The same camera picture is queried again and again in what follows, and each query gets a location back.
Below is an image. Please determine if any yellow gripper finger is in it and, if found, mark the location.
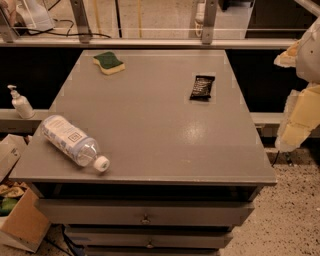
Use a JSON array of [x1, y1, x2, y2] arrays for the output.
[[275, 84, 320, 152], [274, 41, 300, 68]]

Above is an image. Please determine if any top grey drawer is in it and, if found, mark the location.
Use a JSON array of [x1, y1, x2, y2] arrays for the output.
[[35, 199, 254, 227]]

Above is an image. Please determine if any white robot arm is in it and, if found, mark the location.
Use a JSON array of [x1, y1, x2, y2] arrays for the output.
[[274, 17, 320, 152]]

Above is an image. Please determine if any grey drawer cabinet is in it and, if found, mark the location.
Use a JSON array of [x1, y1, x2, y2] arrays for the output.
[[11, 50, 276, 256]]

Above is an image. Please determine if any green and yellow sponge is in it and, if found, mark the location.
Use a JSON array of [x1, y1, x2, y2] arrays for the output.
[[93, 52, 125, 75]]

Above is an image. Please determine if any black cable on shelf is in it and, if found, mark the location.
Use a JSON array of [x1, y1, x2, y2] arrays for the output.
[[13, 18, 112, 40]]

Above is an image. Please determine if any white pump dispenser bottle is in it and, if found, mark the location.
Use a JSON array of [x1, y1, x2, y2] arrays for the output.
[[7, 85, 35, 119]]

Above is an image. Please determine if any black floor cable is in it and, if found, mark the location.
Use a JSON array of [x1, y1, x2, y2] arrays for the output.
[[271, 150, 282, 168]]

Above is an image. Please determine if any cardboard box with items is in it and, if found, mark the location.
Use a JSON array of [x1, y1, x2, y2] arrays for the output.
[[0, 182, 50, 252]]

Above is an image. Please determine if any white appliance on shelf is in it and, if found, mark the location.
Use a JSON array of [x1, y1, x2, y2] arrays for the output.
[[16, 0, 55, 34]]

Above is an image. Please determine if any blue plastic water bottle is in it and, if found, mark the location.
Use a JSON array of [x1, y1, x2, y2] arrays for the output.
[[41, 115, 110, 172]]

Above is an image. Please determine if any grey drawer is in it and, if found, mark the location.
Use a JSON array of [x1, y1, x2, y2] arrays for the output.
[[66, 227, 232, 249], [35, 199, 254, 227]]

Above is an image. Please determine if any small cardboard box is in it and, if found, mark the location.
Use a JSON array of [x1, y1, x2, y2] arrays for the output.
[[0, 134, 27, 182]]

